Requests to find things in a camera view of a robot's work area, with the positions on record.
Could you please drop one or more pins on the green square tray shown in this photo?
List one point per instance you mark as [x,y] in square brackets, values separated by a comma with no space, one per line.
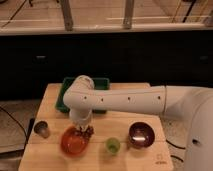
[99,84]

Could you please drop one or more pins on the dark purple bowl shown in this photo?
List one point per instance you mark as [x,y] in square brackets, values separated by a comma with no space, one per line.
[141,135]

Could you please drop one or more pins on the dark red grape bunch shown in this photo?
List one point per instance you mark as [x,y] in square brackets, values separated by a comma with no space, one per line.
[85,133]

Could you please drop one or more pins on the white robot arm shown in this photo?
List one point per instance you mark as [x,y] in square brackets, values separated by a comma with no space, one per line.
[193,105]

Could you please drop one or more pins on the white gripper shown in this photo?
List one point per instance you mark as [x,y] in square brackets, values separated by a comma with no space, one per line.
[81,118]

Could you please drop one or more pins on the green cup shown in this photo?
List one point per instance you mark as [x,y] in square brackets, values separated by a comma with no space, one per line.
[112,145]

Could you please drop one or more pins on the red bowl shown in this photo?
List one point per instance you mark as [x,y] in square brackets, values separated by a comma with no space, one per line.
[73,142]

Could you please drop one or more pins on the grey metal cup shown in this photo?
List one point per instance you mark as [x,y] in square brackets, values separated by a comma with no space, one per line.
[41,128]

